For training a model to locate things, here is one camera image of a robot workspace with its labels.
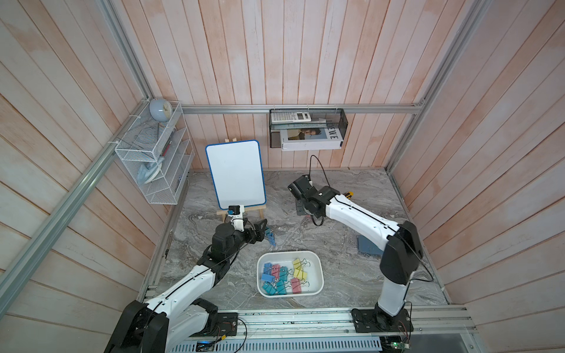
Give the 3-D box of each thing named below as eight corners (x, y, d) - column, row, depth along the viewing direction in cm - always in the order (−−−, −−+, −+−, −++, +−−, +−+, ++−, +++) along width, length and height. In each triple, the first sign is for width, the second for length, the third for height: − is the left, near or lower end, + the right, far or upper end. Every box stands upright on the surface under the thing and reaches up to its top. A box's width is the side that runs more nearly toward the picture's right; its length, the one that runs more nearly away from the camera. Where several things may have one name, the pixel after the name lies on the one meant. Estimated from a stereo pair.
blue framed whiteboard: (221, 216, 103) (201, 164, 77) (225, 194, 112) (209, 140, 85) (265, 216, 103) (260, 164, 77) (266, 194, 112) (262, 140, 85)
